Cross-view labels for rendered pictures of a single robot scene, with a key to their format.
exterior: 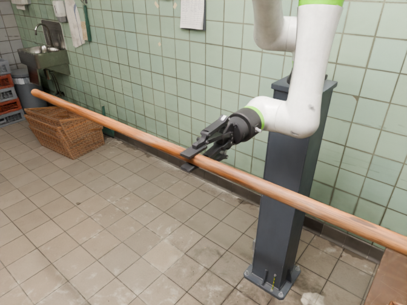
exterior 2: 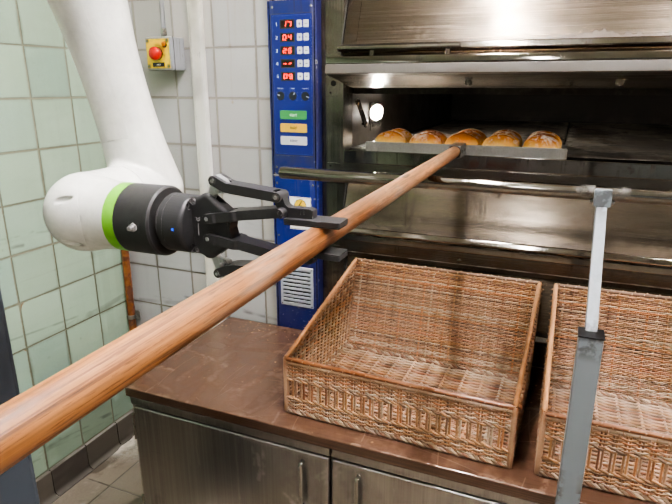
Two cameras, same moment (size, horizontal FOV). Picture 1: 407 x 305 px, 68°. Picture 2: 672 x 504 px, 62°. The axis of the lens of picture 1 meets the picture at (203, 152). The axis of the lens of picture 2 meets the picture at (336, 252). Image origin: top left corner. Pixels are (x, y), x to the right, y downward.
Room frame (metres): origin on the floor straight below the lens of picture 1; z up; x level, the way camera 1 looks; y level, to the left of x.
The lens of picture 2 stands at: (0.80, 0.64, 1.37)
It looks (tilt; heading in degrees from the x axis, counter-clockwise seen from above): 17 degrees down; 253
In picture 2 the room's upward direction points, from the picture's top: straight up
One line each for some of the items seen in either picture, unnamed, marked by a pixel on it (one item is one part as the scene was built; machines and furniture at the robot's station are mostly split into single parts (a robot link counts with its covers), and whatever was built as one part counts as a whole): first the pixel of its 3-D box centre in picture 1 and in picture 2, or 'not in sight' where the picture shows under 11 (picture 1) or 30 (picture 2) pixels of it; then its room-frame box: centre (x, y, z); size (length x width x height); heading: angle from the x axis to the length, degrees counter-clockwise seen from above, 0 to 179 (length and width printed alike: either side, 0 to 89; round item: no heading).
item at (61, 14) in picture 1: (60, 11); not in sight; (3.42, 1.48, 1.28); 0.09 x 0.09 x 0.20; 50
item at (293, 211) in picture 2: (200, 140); (295, 204); (0.66, 0.01, 1.23); 0.05 x 0.01 x 0.03; 142
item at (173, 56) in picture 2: not in sight; (165, 54); (0.77, -1.33, 1.46); 0.10 x 0.07 x 0.10; 140
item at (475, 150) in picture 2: not in sight; (469, 143); (-0.09, -0.89, 1.19); 0.55 x 0.36 x 0.03; 142
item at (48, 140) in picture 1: (67, 135); not in sight; (2.85, 1.44, 0.14); 0.56 x 0.49 x 0.28; 56
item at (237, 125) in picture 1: (229, 134); (203, 224); (0.76, -0.07, 1.20); 0.09 x 0.07 x 0.08; 142
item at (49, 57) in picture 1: (45, 64); not in sight; (3.55, 1.84, 0.71); 0.47 x 0.36 x 0.91; 50
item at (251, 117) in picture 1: (244, 125); (157, 218); (0.82, -0.12, 1.20); 0.12 x 0.06 x 0.09; 52
